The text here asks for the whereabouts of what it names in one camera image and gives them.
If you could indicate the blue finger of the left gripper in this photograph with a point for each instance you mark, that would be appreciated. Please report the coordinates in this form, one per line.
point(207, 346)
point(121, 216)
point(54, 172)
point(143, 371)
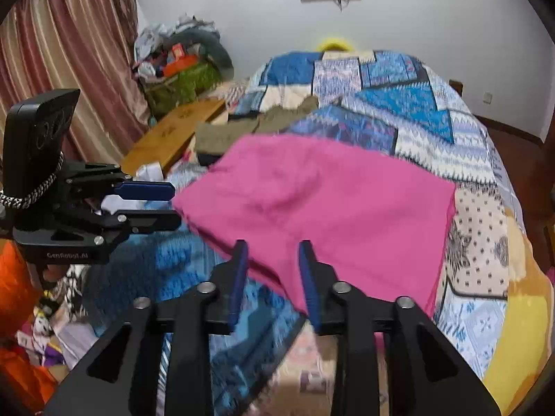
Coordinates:
point(145, 190)

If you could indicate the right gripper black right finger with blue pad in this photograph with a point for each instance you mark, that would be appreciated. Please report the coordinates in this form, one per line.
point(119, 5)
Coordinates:
point(336, 308)

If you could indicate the grey plush toy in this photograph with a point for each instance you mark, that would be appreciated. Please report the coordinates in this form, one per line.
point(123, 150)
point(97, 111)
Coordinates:
point(210, 48)

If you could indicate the wooden bed post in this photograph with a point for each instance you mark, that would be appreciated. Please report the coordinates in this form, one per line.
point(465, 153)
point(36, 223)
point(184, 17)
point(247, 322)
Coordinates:
point(457, 86)

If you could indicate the yellow curved headboard pad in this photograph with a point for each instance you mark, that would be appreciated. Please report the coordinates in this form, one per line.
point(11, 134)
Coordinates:
point(335, 45)

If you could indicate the pink pants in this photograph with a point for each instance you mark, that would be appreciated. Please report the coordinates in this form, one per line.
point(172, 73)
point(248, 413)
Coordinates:
point(380, 222)

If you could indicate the left hand holding gripper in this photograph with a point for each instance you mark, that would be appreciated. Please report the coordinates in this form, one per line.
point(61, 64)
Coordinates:
point(53, 273)

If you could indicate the white wall socket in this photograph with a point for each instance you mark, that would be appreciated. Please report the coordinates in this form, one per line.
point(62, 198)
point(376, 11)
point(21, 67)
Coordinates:
point(488, 97)

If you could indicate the green storage bag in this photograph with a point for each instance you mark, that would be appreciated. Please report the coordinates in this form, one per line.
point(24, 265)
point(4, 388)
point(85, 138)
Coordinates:
point(182, 88)

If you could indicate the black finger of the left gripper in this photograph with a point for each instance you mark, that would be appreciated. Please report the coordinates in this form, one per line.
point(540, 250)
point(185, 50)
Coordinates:
point(146, 222)

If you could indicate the wooden bedside board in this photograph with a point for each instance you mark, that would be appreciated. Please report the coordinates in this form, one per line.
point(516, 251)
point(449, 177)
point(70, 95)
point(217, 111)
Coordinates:
point(168, 140)

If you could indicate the orange box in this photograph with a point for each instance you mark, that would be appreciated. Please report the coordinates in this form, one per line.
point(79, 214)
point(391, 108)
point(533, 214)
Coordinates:
point(179, 60)

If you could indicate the pink striped curtain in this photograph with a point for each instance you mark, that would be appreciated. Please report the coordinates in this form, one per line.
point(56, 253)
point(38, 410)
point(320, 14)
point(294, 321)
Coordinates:
point(84, 44)

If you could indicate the olive green folded pants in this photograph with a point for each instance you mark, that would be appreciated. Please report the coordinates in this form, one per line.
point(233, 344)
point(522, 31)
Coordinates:
point(213, 139)

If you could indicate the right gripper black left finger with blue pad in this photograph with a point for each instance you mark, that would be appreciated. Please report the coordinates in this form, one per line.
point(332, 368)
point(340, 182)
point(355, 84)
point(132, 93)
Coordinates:
point(211, 307)

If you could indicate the blue patchwork bed quilt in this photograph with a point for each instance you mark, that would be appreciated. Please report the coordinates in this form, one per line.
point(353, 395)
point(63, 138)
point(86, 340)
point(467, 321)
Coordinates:
point(493, 303)

